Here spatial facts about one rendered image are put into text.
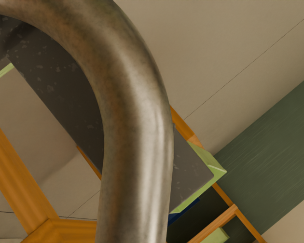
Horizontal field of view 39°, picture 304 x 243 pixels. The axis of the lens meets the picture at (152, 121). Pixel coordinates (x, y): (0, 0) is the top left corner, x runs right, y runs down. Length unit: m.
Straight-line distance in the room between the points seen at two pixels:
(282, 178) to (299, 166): 0.28
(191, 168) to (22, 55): 0.11
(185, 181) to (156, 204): 0.05
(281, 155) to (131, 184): 6.08
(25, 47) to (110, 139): 0.08
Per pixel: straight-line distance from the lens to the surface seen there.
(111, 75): 0.17
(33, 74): 0.23
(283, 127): 6.33
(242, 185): 6.17
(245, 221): 5.55
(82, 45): 0.18
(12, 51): 0.24
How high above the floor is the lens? 1.19
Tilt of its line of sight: 20 degrees down
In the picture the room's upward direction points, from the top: 140 degrees clockwise
